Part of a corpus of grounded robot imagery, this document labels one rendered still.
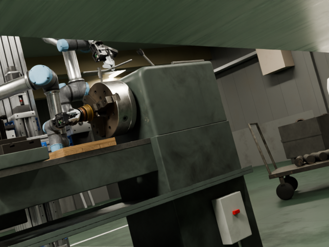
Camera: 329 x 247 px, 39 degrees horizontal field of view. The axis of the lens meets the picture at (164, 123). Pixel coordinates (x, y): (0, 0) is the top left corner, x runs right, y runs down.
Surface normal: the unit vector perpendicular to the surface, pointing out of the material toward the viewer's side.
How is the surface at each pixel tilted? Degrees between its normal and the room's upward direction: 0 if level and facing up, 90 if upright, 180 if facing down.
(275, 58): 90
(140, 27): 174
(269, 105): 90
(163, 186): 90
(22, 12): 174
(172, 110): 90
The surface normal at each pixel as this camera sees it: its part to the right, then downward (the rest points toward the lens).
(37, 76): 0.08, -0.11
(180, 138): 0.62, -0.22
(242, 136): -0.77, 0.16
